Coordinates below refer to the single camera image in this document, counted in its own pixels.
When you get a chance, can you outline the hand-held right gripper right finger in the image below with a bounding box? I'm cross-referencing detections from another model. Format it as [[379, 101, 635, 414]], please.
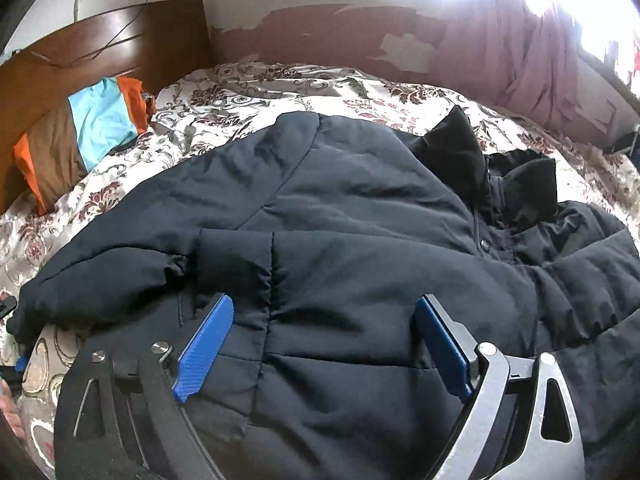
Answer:
[[415, 294, 586, 480]]

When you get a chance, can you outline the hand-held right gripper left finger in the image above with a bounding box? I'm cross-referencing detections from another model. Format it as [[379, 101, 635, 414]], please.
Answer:
[[54, 294, 236, 480]]

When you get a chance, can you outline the black padded jacket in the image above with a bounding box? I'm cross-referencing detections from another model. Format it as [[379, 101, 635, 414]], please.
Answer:
[[10, 105, 640, 480]]

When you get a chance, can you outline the person's left hand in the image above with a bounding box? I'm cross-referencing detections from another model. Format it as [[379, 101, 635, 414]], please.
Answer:
[[0, 380, 25, 443]]

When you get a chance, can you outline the striped orange brown turquoise pillow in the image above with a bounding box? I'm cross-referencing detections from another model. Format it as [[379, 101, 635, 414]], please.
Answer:
[[13, 76, 153, 213]]

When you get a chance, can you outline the floral satin blanket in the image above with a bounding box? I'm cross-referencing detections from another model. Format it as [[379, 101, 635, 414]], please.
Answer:
[[0, 62, 640, 480]]

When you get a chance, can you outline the dark object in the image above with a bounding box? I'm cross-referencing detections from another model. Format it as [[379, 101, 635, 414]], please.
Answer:
[[606, 129, 640, 157]]

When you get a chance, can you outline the pink curtain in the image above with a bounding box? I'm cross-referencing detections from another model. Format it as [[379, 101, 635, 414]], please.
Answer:
[[445, 0, 621, 131]]

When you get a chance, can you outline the wooden headboard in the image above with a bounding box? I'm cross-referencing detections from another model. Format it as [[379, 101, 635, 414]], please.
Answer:
[[0, 0, 213, 216]]

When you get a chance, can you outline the black wall cable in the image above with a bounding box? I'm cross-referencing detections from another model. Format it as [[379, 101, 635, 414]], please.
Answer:
[[62, 0, 163, 68]]

